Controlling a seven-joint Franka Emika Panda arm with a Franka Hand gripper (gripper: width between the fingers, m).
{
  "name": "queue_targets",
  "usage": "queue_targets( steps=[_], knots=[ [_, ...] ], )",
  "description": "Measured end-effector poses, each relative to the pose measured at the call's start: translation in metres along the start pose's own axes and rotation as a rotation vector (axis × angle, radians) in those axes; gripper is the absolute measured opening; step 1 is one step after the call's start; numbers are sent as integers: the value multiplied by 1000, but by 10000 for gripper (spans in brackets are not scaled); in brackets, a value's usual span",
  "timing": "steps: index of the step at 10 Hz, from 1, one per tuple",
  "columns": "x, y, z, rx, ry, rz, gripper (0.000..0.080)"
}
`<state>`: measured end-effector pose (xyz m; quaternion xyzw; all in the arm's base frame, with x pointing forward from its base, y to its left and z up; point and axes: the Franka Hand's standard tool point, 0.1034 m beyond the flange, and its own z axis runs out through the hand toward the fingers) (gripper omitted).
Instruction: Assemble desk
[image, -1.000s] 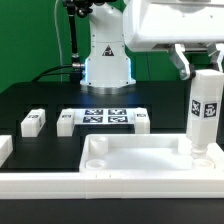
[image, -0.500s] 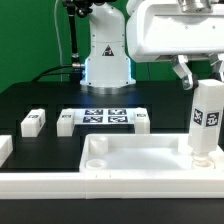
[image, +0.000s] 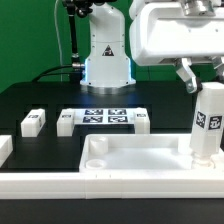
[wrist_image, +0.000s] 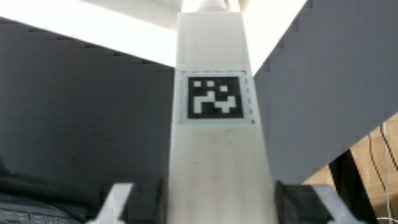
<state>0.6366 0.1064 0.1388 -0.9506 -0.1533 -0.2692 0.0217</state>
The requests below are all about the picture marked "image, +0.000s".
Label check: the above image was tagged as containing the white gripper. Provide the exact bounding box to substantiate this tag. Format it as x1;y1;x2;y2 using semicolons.
129;3;224;94

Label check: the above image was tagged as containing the white desk tabletop tray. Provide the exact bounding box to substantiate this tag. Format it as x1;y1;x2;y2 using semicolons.
78;133;224;173

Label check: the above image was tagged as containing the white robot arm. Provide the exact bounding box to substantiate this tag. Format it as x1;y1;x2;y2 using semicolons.
81;0;224;93

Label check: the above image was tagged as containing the white L-shaped obstacle fence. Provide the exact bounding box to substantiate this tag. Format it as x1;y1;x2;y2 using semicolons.
0;134;224;200

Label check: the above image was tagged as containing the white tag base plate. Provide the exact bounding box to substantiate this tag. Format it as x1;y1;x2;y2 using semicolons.
71;108;148;126

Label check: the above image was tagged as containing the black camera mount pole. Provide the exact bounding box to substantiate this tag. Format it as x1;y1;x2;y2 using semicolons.
62;0;92;83

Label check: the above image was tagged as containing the black cable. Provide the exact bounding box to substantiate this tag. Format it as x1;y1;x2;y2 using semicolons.
31;64;76;83

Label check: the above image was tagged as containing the white cable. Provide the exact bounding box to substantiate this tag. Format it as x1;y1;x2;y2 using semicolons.
53;0;64;82

